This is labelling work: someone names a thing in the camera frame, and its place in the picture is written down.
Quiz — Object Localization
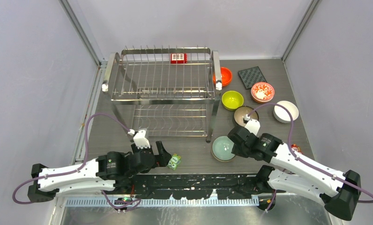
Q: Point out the dark grey studded baseplate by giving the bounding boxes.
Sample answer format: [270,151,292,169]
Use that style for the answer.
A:
[238,66,267,90]

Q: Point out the plain white bowl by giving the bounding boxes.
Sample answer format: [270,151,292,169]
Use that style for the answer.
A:
[273,100,299,123]

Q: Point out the red white toy block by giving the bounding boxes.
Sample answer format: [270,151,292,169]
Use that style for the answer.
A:
[170,53,188,64]

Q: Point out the white plate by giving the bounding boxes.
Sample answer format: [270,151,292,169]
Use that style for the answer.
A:
[211,136,234,159]

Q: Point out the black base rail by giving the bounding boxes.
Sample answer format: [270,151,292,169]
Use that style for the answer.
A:
[106,173,273,200]

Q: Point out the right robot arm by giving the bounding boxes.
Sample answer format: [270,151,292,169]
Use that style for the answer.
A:
[227,126,361,221]

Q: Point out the metal two-tier dish rack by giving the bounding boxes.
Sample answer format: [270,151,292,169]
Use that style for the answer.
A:
[102,47,223,142]

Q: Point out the white bowl red pattern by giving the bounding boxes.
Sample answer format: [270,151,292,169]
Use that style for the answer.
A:
[251,82,275,97]

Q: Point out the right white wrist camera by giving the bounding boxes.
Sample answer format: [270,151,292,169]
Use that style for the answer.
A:
[243,114,261,136]

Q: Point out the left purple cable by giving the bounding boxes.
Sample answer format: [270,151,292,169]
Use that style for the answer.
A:
[12,113,142,212]

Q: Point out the yellow bowl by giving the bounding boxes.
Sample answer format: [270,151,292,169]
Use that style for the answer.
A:
[221,90,244,111]

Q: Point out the green owl puzzle piece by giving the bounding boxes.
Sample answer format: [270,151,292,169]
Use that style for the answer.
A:
[167,154,181,170]

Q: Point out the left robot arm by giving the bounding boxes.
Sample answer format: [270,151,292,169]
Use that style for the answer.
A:
[27,141,172,203]

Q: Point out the pale green ceramic bowl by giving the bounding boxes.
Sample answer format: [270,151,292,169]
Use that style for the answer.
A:
[211,152,235,163]

